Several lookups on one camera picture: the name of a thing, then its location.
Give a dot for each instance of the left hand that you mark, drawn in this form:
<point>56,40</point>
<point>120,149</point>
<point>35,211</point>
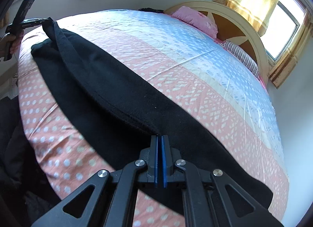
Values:
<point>10,39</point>

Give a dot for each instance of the black pants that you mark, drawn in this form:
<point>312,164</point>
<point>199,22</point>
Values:
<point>118,112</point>

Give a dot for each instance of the cream wooden headboard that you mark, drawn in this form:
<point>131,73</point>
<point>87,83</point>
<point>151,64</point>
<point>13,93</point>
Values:
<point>234,28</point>

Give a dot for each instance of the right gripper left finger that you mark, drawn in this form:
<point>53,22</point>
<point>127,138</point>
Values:
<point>106,198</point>

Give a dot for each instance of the polka dot bed sheet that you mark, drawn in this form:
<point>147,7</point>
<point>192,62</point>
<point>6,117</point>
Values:
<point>181,62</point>

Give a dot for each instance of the yellow curtain right side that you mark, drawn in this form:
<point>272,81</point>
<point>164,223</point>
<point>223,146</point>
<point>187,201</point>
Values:
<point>290,57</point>

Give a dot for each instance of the pink pillow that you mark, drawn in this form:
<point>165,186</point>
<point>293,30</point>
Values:
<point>196,19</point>

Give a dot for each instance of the striped pillow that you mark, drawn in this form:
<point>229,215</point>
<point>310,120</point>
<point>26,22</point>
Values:
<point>242,56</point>

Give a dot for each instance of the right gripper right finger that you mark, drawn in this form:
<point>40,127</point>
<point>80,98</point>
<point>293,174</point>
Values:
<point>211,198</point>

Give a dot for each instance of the black item behind bed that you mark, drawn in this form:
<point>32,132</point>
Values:
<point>151,10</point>

